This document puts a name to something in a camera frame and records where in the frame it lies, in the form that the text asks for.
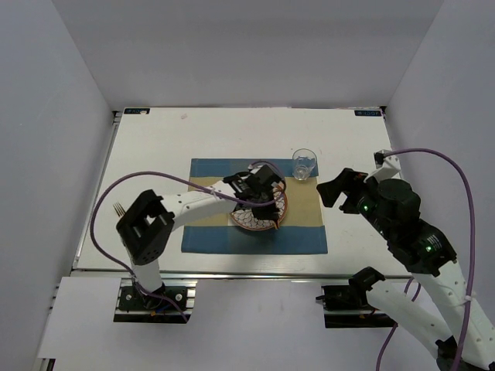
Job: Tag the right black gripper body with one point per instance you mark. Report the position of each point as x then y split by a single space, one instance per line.
365 205

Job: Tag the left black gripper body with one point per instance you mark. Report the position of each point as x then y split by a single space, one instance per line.
265 210

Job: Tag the gold knife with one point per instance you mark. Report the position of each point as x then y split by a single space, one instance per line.
281 203

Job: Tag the floral patterned ceramic bowl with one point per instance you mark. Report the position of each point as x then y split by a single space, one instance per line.
244 218

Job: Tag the clear drinking glass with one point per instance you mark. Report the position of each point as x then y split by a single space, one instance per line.
303 163

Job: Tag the blue beige placemat cloth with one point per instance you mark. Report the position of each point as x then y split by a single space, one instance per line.
302 230

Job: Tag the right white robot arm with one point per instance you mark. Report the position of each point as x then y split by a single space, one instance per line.
462 336

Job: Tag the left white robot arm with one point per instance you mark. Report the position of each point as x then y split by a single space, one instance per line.
146 226

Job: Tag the right blue corner label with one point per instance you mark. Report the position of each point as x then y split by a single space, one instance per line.
368 113

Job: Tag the blue corner label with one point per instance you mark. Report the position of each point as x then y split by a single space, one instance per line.
368 113
136 110

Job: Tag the gold fork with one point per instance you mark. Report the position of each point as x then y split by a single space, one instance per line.
118 208

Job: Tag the left blue corner label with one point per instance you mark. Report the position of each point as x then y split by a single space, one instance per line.
136 110

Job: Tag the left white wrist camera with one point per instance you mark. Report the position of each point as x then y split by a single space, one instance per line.
254 168

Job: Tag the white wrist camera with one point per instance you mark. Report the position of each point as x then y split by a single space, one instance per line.
387 167
254 168

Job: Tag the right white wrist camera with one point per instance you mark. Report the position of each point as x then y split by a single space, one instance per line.
387 167

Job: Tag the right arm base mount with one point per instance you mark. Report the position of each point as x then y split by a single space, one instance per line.
344 307

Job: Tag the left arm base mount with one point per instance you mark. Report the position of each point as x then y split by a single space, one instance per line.
133 307

